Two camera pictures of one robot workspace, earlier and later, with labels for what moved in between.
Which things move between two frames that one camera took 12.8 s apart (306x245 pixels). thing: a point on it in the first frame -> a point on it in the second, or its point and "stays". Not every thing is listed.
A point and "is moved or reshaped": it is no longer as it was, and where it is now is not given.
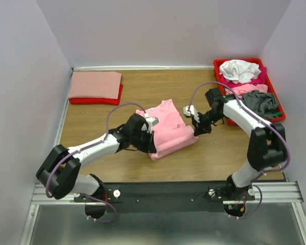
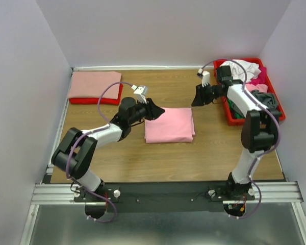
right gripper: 200,128 -> 200,99
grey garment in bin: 264,103 stays
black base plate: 162,197 stays
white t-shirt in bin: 238,71 stays
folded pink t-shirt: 95,84 stays
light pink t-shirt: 171,133 is moved or reshaped
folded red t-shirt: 97,100 stays
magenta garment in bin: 259,79 stays
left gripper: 150,147 -> 153,111
